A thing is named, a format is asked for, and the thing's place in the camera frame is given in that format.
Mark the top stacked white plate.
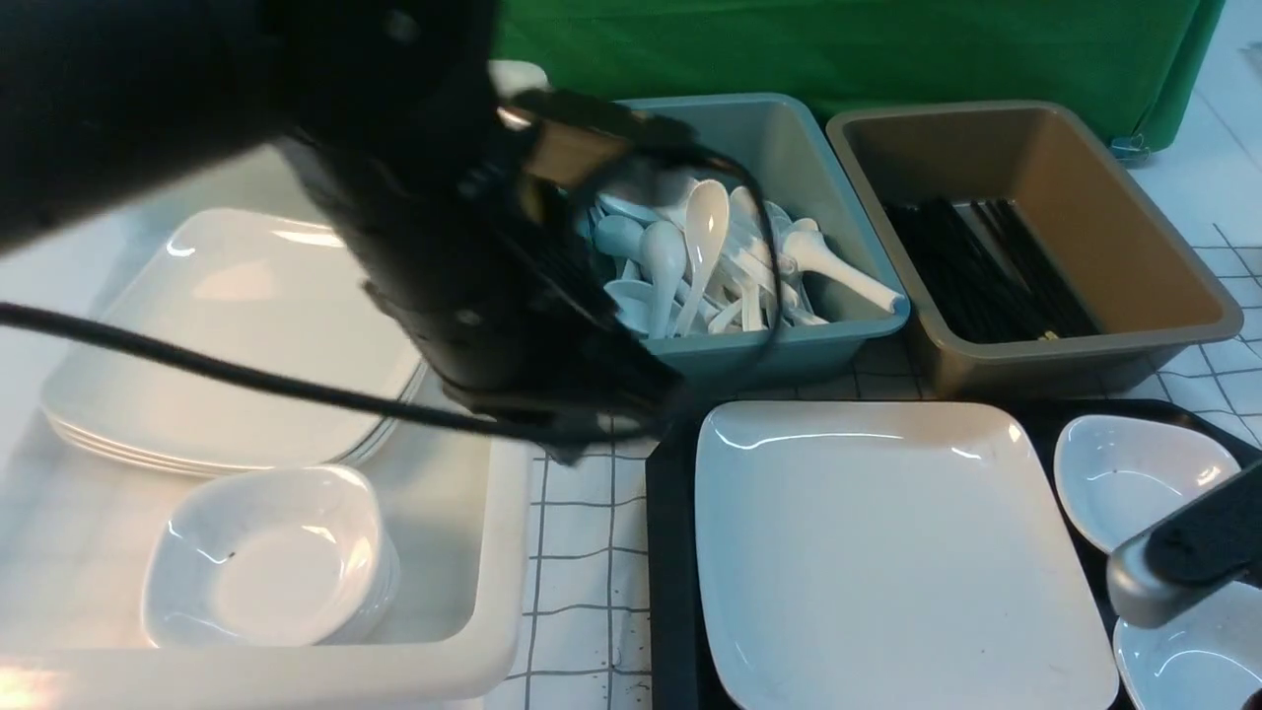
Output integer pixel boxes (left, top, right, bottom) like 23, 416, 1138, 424
40, 208, 425, 470

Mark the stack of white bowls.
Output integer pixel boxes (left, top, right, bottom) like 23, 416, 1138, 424
321, 536, 401, 644

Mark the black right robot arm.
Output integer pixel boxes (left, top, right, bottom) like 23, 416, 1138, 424
1107, 462, 1261, 628

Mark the bundle of black chopsticks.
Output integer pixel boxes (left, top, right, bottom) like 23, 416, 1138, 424
882, 198, 1103, 343

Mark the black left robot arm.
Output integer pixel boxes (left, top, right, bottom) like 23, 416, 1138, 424
1, 1, 693, 462

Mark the stack of white plates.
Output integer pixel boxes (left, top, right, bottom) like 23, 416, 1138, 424
40, 364, 398, 479

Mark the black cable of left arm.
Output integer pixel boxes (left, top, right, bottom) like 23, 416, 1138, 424
0, 137, 785, 445

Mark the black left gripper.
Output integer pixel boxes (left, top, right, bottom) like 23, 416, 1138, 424
273, 84, 697, 458

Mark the white bowl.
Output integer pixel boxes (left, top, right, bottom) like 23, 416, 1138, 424
1113, 583, 1261, 709
1053, 414, 1242, 554
141, 464, 390, 648

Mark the large white square plate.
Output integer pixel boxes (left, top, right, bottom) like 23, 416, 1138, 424
694, 401, 1119, 709

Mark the checked white tablecloth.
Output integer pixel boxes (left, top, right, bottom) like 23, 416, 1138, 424
483, 228, 1259, 709

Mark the pile of white spoons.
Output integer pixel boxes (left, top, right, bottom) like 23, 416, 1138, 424
586, 177, 905, 340

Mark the green cloth backdrop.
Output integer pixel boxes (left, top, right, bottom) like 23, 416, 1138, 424
493, 1, 1225, 150

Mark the large white plastic tub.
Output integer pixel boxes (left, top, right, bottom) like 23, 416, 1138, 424
3, 158, 531, 709

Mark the black serving tray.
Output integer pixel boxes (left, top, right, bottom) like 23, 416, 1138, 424
646, 399, 1259, 709

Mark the teal plastic bin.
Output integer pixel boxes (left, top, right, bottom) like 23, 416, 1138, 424
625, 93, 911, 391

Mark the brown plastic bin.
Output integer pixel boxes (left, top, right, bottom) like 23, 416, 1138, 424
825, 101, 1243, 399

